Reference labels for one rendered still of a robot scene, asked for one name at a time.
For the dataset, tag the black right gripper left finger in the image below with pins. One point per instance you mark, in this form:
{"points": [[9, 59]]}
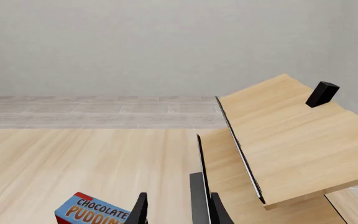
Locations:
{"points": [[139, 212]]}

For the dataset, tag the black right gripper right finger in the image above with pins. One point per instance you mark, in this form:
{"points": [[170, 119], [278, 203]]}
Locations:
{"points": [[220, 214]]}

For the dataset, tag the wooden cabinet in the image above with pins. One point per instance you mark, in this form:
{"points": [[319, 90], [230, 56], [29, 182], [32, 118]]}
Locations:
{"points": [[228, 177]]}

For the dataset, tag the wooden cabinet drawer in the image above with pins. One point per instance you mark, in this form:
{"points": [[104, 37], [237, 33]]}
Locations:
{"points": [[291, 144]]}

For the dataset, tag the blue chocolate pudding box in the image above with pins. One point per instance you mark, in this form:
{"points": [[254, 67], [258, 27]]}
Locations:
{"points": [[89, 210]]}

